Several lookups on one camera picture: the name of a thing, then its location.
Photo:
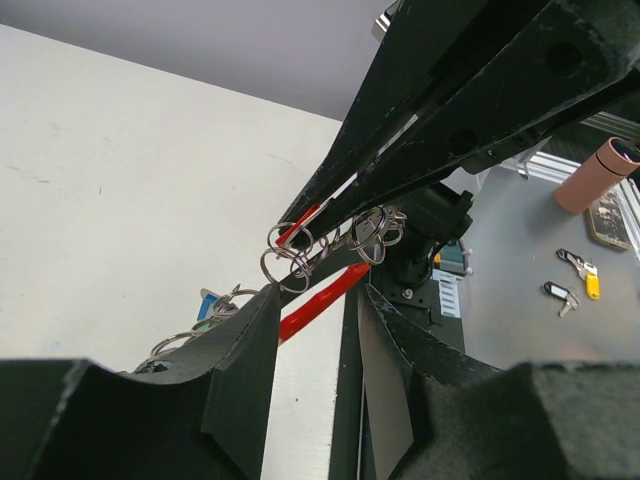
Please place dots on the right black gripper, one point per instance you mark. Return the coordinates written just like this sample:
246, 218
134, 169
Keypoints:
465, 85

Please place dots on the right white cable duct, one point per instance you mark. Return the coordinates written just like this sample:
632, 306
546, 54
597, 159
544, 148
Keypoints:
448, 291

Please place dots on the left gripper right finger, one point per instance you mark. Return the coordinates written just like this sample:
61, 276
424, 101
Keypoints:
434, 412

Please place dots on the pink cylinder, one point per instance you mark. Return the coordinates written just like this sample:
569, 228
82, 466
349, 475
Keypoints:
612, 162

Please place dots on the yellow tagged key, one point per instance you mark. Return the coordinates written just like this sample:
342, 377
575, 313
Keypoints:
585, 270

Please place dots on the black gold plaque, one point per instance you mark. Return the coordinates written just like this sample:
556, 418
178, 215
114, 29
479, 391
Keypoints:
605, 223

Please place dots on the metal key organizer red handle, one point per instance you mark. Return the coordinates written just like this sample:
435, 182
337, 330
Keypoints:
295, 268

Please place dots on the black tagged key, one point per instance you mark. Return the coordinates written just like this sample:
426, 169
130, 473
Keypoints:
570, 300

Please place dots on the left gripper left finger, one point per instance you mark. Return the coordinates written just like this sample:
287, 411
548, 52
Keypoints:
204, 417

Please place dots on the red key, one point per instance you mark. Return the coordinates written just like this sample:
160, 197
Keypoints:
295, 227

